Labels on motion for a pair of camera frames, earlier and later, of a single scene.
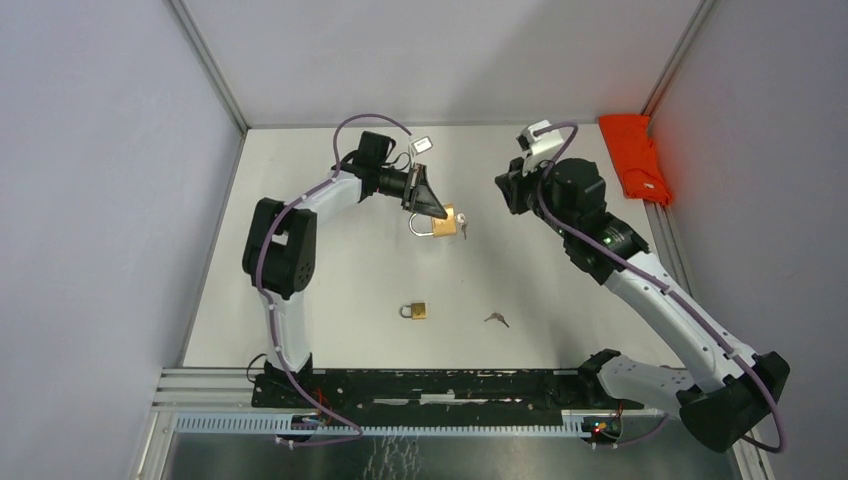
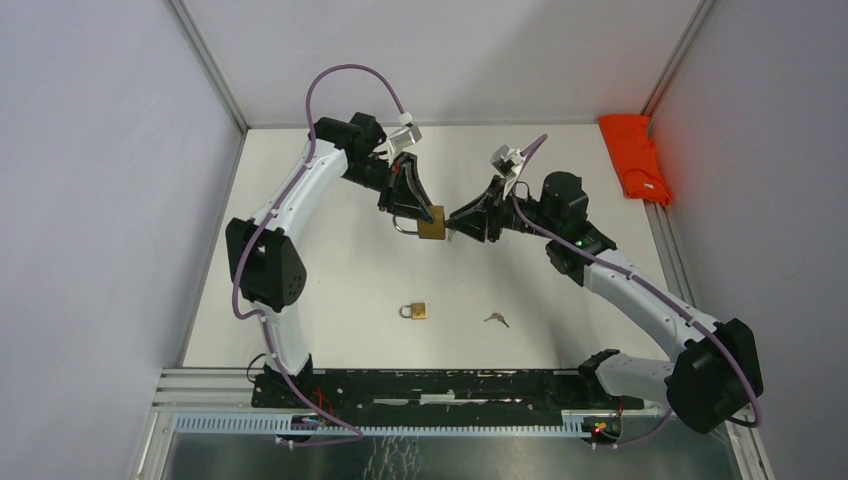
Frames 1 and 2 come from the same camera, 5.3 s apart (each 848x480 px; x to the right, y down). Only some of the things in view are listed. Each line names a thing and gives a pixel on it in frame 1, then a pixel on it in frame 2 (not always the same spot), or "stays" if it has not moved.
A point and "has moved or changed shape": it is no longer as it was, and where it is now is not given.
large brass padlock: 441,226 has moved or changed shape
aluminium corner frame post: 701,16 stays
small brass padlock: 418,311 stays
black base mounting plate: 432,389 stays
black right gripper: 513,183 to 479,224
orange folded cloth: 640,171 stays
